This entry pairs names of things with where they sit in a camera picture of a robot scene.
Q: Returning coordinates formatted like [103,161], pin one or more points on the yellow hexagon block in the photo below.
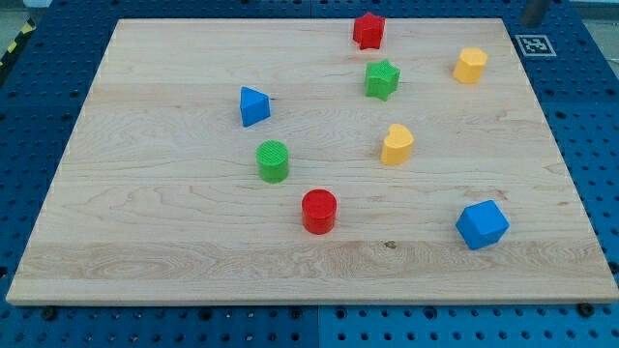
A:
[470,65]

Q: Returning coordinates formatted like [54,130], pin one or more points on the red cylinder block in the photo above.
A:
[319,208]

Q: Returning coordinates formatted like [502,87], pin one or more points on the green cylinder block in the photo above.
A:
[272,161]

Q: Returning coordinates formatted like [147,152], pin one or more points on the blue triangle block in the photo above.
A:
[254,106]

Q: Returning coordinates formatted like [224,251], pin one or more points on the yellow heart block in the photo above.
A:
[397,145]

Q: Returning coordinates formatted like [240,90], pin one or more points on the green star block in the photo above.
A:
[381,79]

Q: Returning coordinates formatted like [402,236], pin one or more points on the red star block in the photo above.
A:
[368,31]

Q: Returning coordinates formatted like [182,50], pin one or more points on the blue cube block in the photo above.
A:
[482,224]

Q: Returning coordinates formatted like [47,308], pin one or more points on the white fiducial marker tag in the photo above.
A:
[535,46]

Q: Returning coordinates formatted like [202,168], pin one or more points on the black board stop bolt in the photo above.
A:
[585,310]
[49,313]

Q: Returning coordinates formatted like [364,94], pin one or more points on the yellow black hazard tape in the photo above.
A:
[18,43]

